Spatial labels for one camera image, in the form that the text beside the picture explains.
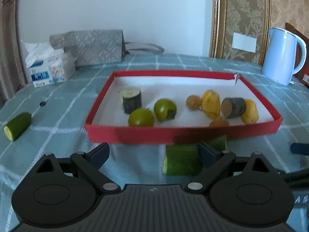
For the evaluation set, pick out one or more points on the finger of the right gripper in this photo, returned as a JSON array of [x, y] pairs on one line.
[[300, 148]]

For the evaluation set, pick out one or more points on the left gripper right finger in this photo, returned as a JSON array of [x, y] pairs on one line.
[[240, 191]]

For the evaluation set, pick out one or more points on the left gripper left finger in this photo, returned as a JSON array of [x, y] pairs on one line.
[[60, 191]]

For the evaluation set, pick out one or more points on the small cucumber chunk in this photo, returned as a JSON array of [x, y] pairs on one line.
[[219, 143]]

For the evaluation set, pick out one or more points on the large cucumber chunk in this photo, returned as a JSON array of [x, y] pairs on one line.
[[182, 160]]

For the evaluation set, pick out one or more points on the small orange fruit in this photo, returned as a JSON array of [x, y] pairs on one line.
[[220, 121]]

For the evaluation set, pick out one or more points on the small eggplant slice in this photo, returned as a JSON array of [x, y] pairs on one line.
[[232, 107]]

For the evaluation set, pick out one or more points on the brown longan fruit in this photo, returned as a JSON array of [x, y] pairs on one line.
[[193, 102]]

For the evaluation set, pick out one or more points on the green tomato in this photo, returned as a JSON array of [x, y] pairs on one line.
[[165, 109], [141, 117]]

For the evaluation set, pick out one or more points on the eggplant piece with white flesh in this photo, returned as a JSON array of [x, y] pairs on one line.
[[130, 99]]

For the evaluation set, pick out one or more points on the red box with label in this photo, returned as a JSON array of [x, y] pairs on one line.
[[304, 76]]

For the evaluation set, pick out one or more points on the green checked tablecloth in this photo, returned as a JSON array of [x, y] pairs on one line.
[[59, 112]]

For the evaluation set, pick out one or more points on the lone cucumber piece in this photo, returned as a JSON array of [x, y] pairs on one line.
[[16, 126]]

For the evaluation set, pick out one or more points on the light blue electric kettle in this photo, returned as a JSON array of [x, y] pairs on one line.
[[285, 56]]

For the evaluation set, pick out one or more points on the red shallow cardboard box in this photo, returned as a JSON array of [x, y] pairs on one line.
[[107, 122]]

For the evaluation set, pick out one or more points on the beige floral curtain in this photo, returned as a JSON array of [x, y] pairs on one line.
[[13, 75]]

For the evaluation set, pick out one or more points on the tissue pack with cat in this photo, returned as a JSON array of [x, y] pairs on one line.
[[47, 65]]

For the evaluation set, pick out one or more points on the grey patterned paper bag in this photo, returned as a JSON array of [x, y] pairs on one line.
[[92, 47]]

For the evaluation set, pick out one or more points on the white wall switch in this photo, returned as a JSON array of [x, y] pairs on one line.
[[244, 42]]

